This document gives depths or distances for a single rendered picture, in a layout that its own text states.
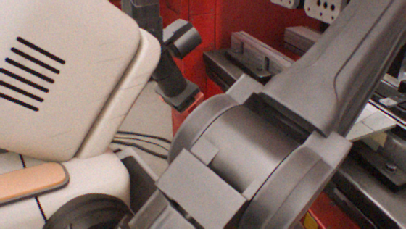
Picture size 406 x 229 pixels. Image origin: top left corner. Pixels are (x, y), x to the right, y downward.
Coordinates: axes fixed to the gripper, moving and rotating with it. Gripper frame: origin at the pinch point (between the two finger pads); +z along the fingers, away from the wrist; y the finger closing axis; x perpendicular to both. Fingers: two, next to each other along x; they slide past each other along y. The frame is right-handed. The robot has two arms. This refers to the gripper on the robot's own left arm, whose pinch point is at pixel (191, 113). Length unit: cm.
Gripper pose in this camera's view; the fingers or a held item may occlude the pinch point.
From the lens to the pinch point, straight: 77.7
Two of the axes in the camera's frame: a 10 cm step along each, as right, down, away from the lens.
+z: 3.6, 6.2, 7.0
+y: -6.0, -4.1, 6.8
